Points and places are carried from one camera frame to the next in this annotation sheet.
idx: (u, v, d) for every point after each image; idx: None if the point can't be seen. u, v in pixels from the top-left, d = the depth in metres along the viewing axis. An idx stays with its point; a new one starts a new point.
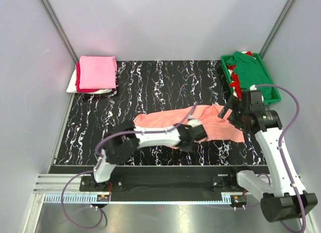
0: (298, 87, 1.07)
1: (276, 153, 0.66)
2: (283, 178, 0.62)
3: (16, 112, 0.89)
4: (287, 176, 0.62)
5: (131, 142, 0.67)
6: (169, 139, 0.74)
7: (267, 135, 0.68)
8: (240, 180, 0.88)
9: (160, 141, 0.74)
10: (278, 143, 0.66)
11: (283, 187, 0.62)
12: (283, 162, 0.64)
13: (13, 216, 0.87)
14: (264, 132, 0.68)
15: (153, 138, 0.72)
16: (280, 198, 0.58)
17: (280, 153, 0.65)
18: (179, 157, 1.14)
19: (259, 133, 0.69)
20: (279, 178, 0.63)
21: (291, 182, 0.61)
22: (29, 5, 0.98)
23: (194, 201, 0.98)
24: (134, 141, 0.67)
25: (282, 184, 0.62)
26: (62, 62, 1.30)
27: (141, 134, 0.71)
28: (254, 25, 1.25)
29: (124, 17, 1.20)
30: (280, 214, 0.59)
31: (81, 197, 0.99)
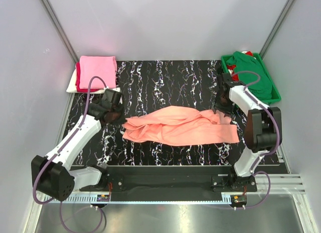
0: (298, 87, 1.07)
1: (243, 93, 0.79)
2: (251, 104, 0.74)
3: (16, 112, 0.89)
4: (254, 102, 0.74)
5: (55, 170, 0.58)
6: (88, 129, 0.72)
7: (235, 89, 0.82)
8: (238, 169, 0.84)
9: (85, 138, 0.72)
10: (243, 89, 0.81)
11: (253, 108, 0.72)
12: (248, 96, 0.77)
13: (13, 217, 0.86)
14: (232, 89, 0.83)
15: (71, 147, 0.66)
16: (250, 110, 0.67)
17: (247, 94, 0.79)
18: (179, 157, 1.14)
19: (229, 91, 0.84)
20: (249, 105, 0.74)
21: (256, 103, 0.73)
22: (29, 5, 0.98)
23: (194, 201, 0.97)
24: (56, 167, 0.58)
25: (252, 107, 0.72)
26: (62, 62, 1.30)
27: (58, 155, 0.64)
28: (254, 25, 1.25)
29: (124, 17, 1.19)
30: (257, 130, 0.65)
31: (80, 197, 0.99)
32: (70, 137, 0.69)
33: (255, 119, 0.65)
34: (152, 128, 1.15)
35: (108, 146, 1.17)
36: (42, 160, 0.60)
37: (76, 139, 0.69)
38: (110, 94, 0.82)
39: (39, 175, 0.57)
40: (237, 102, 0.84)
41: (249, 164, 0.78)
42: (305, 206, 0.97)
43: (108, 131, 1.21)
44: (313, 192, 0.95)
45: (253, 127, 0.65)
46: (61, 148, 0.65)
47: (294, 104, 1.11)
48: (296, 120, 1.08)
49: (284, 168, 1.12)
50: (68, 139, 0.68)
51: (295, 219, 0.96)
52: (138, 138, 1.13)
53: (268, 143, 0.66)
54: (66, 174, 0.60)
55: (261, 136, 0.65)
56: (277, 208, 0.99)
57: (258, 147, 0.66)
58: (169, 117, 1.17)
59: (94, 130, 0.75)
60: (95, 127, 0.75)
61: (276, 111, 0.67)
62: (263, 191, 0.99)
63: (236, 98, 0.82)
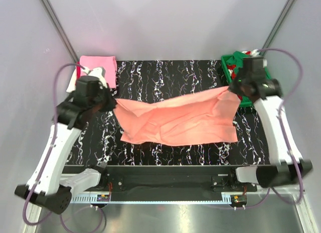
0: (299, 87, 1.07)
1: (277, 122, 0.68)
2: (280, 147, 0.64)
3: (16, 111, 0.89)
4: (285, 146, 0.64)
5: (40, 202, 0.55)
6: (63, 141, 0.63)
7: (267, 105, 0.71)
8: (239, 176, 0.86)
9: (64, 149, 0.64)
10: (277, 113, 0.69)
11: (281, 155, 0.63)
12: (282, 128, 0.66)
13: (13, 217, 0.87)
14: (263, 100, 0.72)
15: (50, 171, 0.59)
16: (279, 170, 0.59)
17: (279, 121, 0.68)
18: (179, 157, 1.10)
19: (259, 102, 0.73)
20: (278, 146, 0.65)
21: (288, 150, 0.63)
22: (29, 5, 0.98)
23: (194, 201, 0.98)
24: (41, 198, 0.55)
25: (281, 155, 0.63)
26: (62, 62, 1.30)
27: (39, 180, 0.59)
28: (254, 24, 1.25)
29: (124, 17, 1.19)
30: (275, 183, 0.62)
31: (81, 197, 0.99)
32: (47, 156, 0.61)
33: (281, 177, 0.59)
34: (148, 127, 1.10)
35: (108, 146, 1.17)
36: (23, 194, 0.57)
37: (52, 159, 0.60)
38: (82, 87, 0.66)
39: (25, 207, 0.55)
40: (262, 119, 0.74)
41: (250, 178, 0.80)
42: (305, 206, 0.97)
43: (108, 131, 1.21)
44: (312, 192, 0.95)
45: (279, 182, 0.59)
46: (40, 176, 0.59)
47: (294, 105, 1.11)
48: (296, 120, 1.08)
49: None
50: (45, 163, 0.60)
51: (296, 219, 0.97)
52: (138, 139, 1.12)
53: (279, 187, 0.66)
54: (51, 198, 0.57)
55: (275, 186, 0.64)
56: (276, 208, 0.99)
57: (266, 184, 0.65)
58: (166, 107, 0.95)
59: (73, 136, 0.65)
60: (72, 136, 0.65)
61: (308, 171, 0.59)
62: (263, 191, 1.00)
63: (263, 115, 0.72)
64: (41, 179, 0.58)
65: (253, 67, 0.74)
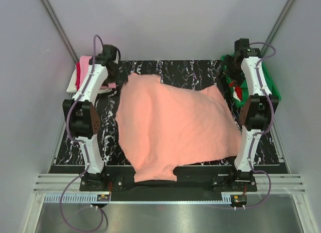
0: (298, 87, 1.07)
1: (254, 70, 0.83)
2: (256, 85, 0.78)
3: (17, 111, 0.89)
4: (260, 85, 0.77)
5: (85, 106, 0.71)
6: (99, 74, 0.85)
7: (249, 60, 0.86)
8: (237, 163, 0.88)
9: (99, 79, 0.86)
10: (256, 64, 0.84)
11: (256, 92, 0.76)
12: (257, 75, 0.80)
13: (15, 216, 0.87)
14: (246, 59, 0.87)
15: (91, 89, 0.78)
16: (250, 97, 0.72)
17: (256, 71, 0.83)
18: None
19: (243, 61, 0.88)
20: (254, 87, 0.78)
21: (261, 87, 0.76)
22: (29, 5, 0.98)
23: (194, 201, 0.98)
24: (85, 104, 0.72)
25: (255, 91, 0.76)
26: (63, 62, 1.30)
27: (82, 95, 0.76)
28: (254, 25, 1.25)
29: (124, 17, 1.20)
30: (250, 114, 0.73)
31: (81, 197, 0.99)
32: (88, 81, 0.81)
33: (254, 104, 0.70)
34: (146, 157, 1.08)
35: (108, 146, 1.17)
36: (70, 102, 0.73)
37: (92, 83, 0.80)
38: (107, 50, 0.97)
39: (70, 110, 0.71)
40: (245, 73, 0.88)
41: (245, 153, 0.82)
42: (305, 206, 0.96)
43: (108, 131, 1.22)
44: (312, 192, 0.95)
45: (250, 109, 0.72)
46: (84, 91, 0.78)
47: (294, 104, 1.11)
48: (297, 119, 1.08)
49: (284, 168, 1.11)
50: (86, 83, 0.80)
51: (296, 219, 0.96)
52: (169, 176, 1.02)
53: (260, 122, 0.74)
54: (93, 110, 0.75)
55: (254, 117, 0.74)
56: (276, 209, 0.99)
57: (250, 125, 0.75)
58: (157, 96, 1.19)
59: (103, 75, 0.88)
60: (104, 73, 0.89)
61: (276, 99, 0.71)
62: (263, 191, 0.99)
63: (247, 70, 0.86)
64: (85, 93, 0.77)
65: (241, 43, 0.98)
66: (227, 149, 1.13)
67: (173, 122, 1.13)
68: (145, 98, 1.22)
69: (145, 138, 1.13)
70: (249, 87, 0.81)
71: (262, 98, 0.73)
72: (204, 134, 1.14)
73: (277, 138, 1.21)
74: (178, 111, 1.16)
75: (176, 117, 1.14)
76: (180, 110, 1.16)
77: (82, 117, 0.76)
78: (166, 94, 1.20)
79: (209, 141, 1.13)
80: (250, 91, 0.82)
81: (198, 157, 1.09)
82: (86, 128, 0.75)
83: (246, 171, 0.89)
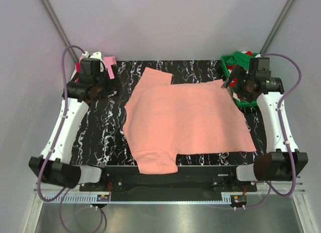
0: (298, 87, 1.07)
1: (275, 113, 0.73)
2: (277, 136, 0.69)
3: (16, 112, 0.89)
4: (282, 137, 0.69)
5: (55, 167, 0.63)
6: (73, 114, 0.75)
7: (268, 98, 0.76)
8: (239, 174, 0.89)
9: (74, 121, 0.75)
10: (277, 105, 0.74)
11: (277, 146, 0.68)
12: (280, 123, 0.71)
13: (14, 217, 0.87)
14: (265, 95, 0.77)
15: (62, 140, 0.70)
16: (271, 153, 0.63)
17: (278, 114, 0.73)
18: (179, 157, 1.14)
19: (261, 97, 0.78)
20: (276, 139, 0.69)
21: (284, 140, 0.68)
22: (29, 5, 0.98)
23: (194, 201, 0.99)
24: (56, 163, 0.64)
25: (277, 145, 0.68)
26: (62, 62, 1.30)
27: (53, 151, 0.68)
28: (254, 25, 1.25)
29: (124, 17, 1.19)
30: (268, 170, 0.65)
31: (81, 197, 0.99)
32: (60, 127, 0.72)
33: (275, 165, 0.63)
34: (150, 145, 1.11)
35: (108, 146, 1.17)
36: (39, 161, 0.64)
37: (64, 131, 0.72)
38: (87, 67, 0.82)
39: (40, 173, 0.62)
40: (262, 113, 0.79)
41: (251, 178, 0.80)
42: (305, 206, 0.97)
43: (108, 131, 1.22)
44: (312, 193, 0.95)
45: (269, 166, 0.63)
46: (54, 144, 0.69)
47: (294, 105, 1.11)
48: (297, 119, 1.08)
49: None
50: (59, 130, 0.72)
51: (296, 219, 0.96)
52: (171, 167, 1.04)
53: (278, 178, 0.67)
54: (67, 166, 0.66)
55: (273, 174, 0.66)
56: (276, 209, 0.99)
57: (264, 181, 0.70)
58: (166, 95, 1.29)
59: (80, 112, 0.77)
60: (84, 107, 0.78)
61: (304, 159, 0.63)
62: (263, 191, 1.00)
63: (266, 111, 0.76)
64: (55, 148, 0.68)
65: (259, 66, 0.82)
66: (229, 146, 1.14)
67: (179, 116, 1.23)
68: (158, 91, 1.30)
69: (152, 127, 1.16)
70: (269, 135, 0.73)
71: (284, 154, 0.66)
72: (208, 128, 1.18)
73: None
74: (186, 106, 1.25)
75: (182, 113, 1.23)
76: (185, 106, 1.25)
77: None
78: (176, 92, 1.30)
79: (213, 136, 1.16)
80: (268, 138, 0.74)
81: (200, 149, 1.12)
82: (62, 184, 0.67)
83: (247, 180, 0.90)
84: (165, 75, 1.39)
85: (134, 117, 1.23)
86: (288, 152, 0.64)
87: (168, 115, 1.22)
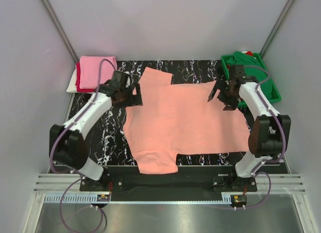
0: (298, 87, 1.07)
1: (255, 94, 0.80)
2: (260, 107, 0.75)
3: (17, 112, 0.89)
4: (264, 107, 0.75)
5: (72, 137, 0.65)
6: (100, 104, 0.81)
7: (246, 86, 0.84)
8: (239, 171, 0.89)
9: (99, 111, 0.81)
10: (255, 89, 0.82)
11: (262, 113, 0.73)
12: (259, 98, 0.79)
13: (14, 217, 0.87)
14: (244, 85, 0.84)
15: (86, 118, 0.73)
16: (259, 117, 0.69)
17: (257, 94, 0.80)
18: (179, 157, 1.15)
19: (241, 88, 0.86)
20: (259, 109, 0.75)
21: (267, 108, 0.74)
22: (29, 5, 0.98)
23: (194, 201, 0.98)
24: (73, 134, 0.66)
25: (262, 113, 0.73)
26: (63, 62, 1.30)
27: (74, 124, 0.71)
28: (254, 25, 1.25)
29: (124, 17, 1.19)
30: (262, 138, 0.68)
31: (81, 197, 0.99)
32: (86, 109, 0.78)
33: (263, 126, 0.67)
34: (149, 145, 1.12)
35: (108, 146, 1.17)
36: (59, 129, 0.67)
37: (89, 112, 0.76)
38: (118, 76, 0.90)
39: (57, 139, 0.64)
40: (245, 99, 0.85)
41: (250, 167, 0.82)
42: (305, 206, 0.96)
43: (108, 131, 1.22)
44: (312, 192, 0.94)
45: (260, 130, 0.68)
46: (77, 120, 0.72)
47: (294, 105, 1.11)
48: (297, 119, 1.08)
49: (284, 168, 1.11)
50: (84, 111, 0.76)
51: (296, 219, 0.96)
52: (172, 167, 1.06)
53: (272, 149, 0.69)
54: (81, 141, 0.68)
55: (265, 143, 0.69)
56: (276, 209, 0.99)
57: (260, 154, 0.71)
58: (167, 96, 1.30)
59: (105, 106, 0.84)
60: (107, 104, 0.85)
61: (286, 119, 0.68)
62: (263, 191, 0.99)
63: (247, 95, 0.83)
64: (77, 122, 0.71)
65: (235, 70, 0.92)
66: (229, 146, 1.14)
67: (178, 116, 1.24)
68: (159, 93, 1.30)
69: (152, 127, 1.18)
70: (254, 112, 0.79)
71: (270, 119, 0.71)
72: (208, 129, 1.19)
73: None
74: (185, 107, 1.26)
75: (181, 114, 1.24)
76: (186, 107, 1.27)
77: (67, 148, 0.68)
78: (177, 92, 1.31)
79: (212, 137, 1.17)
80: (255, 115, 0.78)
81: (200, 150, 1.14)
82: (69, 161, 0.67)
83: (247, 176, 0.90)
84: (166, 75, 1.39)
85: (134, 116, 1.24)
86: (273, 116, 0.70)
87: (168, 116, 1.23)
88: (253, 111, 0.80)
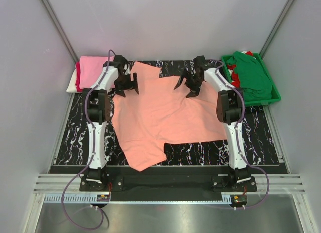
0: (298, 87, 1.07)
1: (215, 76, 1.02)
2: (220, 85, 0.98)
3: (16, 112, 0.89)
4: (222, 84, 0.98)
5: (101, 93, 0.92)
6: (112, 73, 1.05)
7: (208, 71, 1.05)
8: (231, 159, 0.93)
9: (111, 79, 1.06)
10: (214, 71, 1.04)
11: (222, 89, 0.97)
12: (218, 78, 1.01)
13: (15, 217, 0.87)
14: (206, 71, 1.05)
15: (105, 83, 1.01)
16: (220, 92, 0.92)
17: (217, 77, 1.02)
18: (179, 157, 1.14)
19: (204, 74, 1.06)
20: (219, 86, 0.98)
21: (224, 84, 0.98)
22: (29, 5, 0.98)
23: (194, 201, 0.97)
24: (101, 92, 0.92)
25: (222, 88, 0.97)
26: (62, 62, 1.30)
27: (98, 86, 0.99)
28: (254, 25, 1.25)
29: (123, 17, 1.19)
30: (225, 107, 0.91)
31: (81, 197, 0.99)
32: (103, 77, 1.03)
33: (223, 98, 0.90)
34: (137, 136, 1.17)
35: (108, 146, 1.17)
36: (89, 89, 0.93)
37: (106, 79, 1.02)
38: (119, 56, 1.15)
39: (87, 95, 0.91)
40: (209, 82, 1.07)
41: (235, 146, 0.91)
42: (306, 206, 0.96)
43: (108, 131, 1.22)
44: (311, 192, 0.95)
45: (222, 101, 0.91)
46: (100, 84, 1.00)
47: (293, 104, 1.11)
48: (297, 119, 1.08)
49: (284, 169, 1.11)
50: (103, 79, 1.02)
51: (296, 219, 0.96)
52: (160, 156, 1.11)
53: (234, 115, 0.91)
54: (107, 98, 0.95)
55: (228, 111, 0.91)
56: (276, 209, 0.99)
57: (229, 121, 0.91)
58: (157, 89, 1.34)
59: (115, 75, 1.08)
60: (116, 74, 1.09)
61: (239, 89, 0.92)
62: (263, 191, 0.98)
63: (210, 79, 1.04)
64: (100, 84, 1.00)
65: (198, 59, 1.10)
66: (216, 134, 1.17)
67: (168, 110, 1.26)
68: (147, 87, 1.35)
69: (141, 119, 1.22)
70: (216, 88, 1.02)
71: (229, 92, 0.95)
72: (197, 121, 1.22)
73: (278, 138, 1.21)
74: (175, 102, 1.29)
75: (171, 107, 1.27)
76: (176, 100, 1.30)
77: (95, 107, 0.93)
78: (166, 86, 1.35)
79: (199, 126, 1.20)
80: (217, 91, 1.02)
81: (189, 140, 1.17)
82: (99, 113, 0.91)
83: (243, 166, 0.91)
84: (154, 68, 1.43)
85: (122, 110, 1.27)
86: (232, 89, 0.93)
87: (158, 109, 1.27)
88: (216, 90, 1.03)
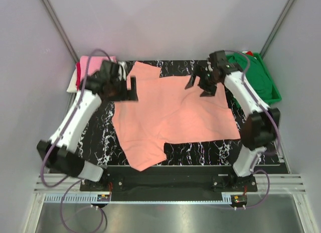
0: (299, 86, 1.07)
1: (242, 86, 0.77)
2: (249, 101, 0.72)
3: (16, 112, 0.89)
4: (253, 100, 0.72)
5: (61, 153, 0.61)
6: (87, 100, 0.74)
7: (232, 77, 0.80)
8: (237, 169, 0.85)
9: (89, 107, 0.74)
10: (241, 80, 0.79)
11: (253, 109, 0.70)
12: (247, 91, 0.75)
13: (15, 217, 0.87)
14: (228, 76, 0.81)
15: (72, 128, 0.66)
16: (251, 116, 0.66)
17: (245, 86, 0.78)
18: (179, 157, 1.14)
19: (225, 78, 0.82)
20: (249, 103, 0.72)
21: (257, 102, 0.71)
22: (29, 5, 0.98)
23: (194, 201, 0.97)
24: (62, 150, 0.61)
25: (252, 107, 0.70)
26: (63, 61, 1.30)
27: (61, 137, 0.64)
28: (255, 25, 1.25)
29: (124, 17, 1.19)
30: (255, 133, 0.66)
31: (81, 197, 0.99)
32: (71, 115, 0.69)
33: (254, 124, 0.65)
34: (137, 135, 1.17)
35: (108, 146, 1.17)
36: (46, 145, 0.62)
37: (75, 122, 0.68)
38: (107, 66, 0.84)
39: (44, 157, 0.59)
40: (232, 91, 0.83)
41: (248, 163, 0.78)
42: (306, 206, 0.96)
43: (108, 131, 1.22)
44: (312, 193, 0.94)
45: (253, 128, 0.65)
46: (63, 132, 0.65)
47: (294, 104, 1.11)
48: (297, 119, 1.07)
49: (285, 168, 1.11)
50: (70, 119, 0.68)
51: (296, 219, 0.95)
52: (160, 156, 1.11)
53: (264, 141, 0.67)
54: (73, 156, 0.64)
55: (258, 138, 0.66)
56: (277, 209, 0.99)
57: (253, 146, 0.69)
58: (157, 88, 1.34)
59: (95, 102, 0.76)
60: (98, 99, 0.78)
61: (276, 111, 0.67)
62: (263, 191, 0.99)
63: (233, 87, 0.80)
64: (63, 134, 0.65)
65: (217, 56, 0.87)
66: (216, 134, 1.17)
67: (168, 110, 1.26)
68: (147, 87, 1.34)
69: (141, 119, 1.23)
70: (241, 103, 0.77)
71: (261, 114, 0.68)
72: (198, 121, 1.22)
73: None
74: (175, 101, 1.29)
75: (171, 107, 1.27)
76: (176, 100, 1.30)
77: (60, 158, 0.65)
78: (166, 86, 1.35)
79: (199, 126, 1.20)
80: (244, 108, 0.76)
81: (189, 140, 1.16)
82: (66, 170, 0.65)
83: (247, 175, 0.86)
84: (154, 68, 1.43)
85: (122, 110, 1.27)
86: (265, 111, 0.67)
87: (158, 108, 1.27)
88: (242, 105, 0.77)
